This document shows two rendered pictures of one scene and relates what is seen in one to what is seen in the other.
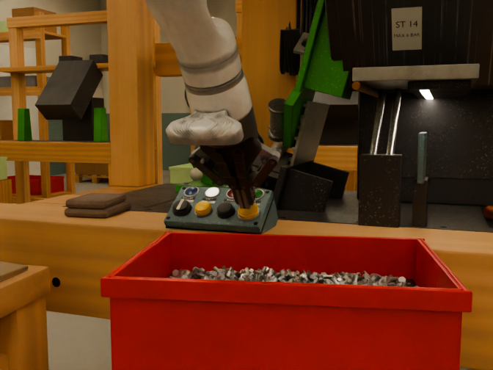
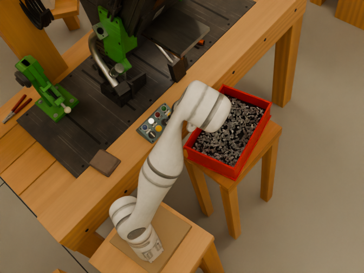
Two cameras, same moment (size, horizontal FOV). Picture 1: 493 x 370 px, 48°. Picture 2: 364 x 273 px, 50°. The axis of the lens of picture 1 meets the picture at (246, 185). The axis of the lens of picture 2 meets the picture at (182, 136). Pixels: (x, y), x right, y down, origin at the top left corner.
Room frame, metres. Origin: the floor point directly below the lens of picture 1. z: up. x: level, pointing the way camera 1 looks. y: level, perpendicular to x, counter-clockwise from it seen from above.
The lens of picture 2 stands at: (0.25, 0.63, 2.19)
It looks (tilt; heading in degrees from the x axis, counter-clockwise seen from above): 60 degrees down; 309
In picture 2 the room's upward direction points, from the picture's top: 18 degrees counter-clockwise
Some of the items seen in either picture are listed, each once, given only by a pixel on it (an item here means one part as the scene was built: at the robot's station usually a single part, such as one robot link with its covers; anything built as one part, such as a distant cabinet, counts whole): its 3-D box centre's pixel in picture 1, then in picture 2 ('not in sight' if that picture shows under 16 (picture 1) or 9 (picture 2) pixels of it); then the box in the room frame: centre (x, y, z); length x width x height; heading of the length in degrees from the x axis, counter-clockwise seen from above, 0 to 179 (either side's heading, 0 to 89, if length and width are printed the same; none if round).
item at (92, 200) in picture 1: (99, 204); (104, 162); (0.95, 0.25, 0.91); 0.10 x 0.08 x 0.03; 168
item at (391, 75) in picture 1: (419, 86); (157, 21); (0.93, -0.28, 1.11); 0.39 x 0.16 x 0.03; 161
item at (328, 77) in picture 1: (331, 57); (118, 32); (1.01, -0.15, 1.17); 0.13 x 0.12 x 0.20; 71
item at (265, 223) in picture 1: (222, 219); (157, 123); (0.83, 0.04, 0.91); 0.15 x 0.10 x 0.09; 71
